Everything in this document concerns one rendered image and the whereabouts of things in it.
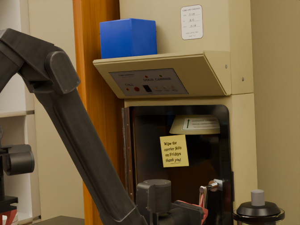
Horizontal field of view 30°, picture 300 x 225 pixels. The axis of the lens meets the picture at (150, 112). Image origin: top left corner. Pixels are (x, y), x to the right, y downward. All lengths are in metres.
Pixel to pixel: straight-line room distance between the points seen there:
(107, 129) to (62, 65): 0.60
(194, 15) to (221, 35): 0.09
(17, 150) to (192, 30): 0.50
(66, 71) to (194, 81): 0.42
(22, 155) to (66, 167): 0.92
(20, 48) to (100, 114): 0.61
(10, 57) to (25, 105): 1.44
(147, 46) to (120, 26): 0.09
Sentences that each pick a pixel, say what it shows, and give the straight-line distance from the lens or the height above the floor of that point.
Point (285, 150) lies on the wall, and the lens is 1.72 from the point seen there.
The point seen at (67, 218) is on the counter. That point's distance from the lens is 2.23.
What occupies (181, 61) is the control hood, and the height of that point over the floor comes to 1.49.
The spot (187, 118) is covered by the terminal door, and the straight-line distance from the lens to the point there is 1.34.
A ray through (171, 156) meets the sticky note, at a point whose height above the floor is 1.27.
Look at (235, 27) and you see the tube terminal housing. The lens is 1.32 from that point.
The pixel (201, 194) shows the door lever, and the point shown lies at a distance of 1.29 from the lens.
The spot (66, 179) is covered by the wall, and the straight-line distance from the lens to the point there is 2.28.
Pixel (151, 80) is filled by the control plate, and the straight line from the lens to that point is 1.33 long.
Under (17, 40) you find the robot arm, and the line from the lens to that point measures 0.90.
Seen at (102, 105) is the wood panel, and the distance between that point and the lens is 1.48.
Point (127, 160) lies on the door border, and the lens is 1.47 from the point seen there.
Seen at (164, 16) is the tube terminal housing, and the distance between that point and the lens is 1.39.
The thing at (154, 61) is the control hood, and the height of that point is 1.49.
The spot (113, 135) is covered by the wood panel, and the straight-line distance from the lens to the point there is 1.51.
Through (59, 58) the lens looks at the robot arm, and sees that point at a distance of 0.92.
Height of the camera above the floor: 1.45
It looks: 3 degrees down
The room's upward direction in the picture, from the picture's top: 3 degrees counter-clockwise
